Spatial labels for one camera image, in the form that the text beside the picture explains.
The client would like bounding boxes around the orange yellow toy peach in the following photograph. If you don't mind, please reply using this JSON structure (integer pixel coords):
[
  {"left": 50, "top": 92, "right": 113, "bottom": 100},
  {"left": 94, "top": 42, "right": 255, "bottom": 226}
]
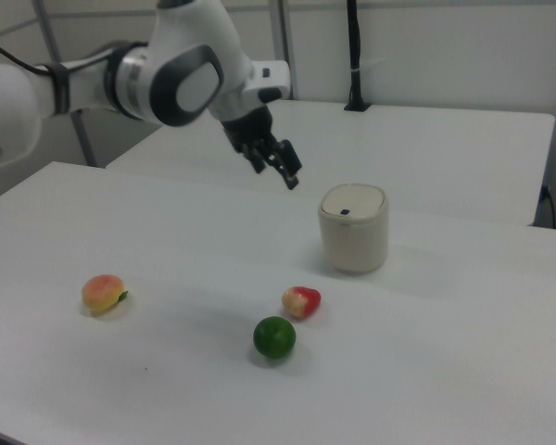
[{"left": 81, "top": 273, "right": 130, "bottom": 316}]

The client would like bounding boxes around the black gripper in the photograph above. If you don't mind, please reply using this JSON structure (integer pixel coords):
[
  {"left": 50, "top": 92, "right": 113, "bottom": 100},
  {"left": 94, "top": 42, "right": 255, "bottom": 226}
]
[{"left": 220, "top": 104, "right": 304, "bottom": 192}]

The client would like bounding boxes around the black pole with base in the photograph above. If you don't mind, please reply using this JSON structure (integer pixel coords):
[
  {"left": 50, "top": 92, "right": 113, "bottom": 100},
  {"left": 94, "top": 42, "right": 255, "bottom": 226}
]
[{"left": 343, "top": 0, "right": 373, "bottom": 112}]

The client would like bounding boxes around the red yellow toy strawberry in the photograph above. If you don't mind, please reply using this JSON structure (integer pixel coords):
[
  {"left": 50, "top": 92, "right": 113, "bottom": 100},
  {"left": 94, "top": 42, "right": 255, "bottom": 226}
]
[{"left": 282, "top": 286, "right": 322, "bottom": 321}]

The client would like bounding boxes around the grey metal partition post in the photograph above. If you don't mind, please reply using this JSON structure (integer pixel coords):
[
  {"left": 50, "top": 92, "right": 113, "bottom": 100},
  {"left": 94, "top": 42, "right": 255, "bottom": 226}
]
[
  {"left": 267, "top": 0, "right": 298, "bottom": 101},
  {"left": 32, "top": 0, "right": 99, "bottom": 169}
]

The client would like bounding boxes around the cream garbage bin with lid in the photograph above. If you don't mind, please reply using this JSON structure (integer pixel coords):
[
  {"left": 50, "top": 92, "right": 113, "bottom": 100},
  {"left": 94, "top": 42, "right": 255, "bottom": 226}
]
[{"left": 317, "top": 183, "right": 389, "bottom": 275}]

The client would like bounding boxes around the green toy lime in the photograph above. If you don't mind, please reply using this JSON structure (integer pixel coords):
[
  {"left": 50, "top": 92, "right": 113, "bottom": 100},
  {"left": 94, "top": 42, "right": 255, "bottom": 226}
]
[{"left": 252, "top": 315, "right": 297, "bottom": 360}]

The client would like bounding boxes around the grey wall socket cable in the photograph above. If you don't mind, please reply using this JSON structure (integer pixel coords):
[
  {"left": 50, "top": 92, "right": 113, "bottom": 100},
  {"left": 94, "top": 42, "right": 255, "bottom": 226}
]
[{"left": 539, "top": 184, "right": 556, "bottom": 229}]

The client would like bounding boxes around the black cable with metal connector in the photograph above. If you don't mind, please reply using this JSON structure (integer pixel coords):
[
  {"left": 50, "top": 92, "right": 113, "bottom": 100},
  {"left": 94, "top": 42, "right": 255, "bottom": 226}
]
[{"left": 0, "top": 39, "right": 121, "bottom": 81}]

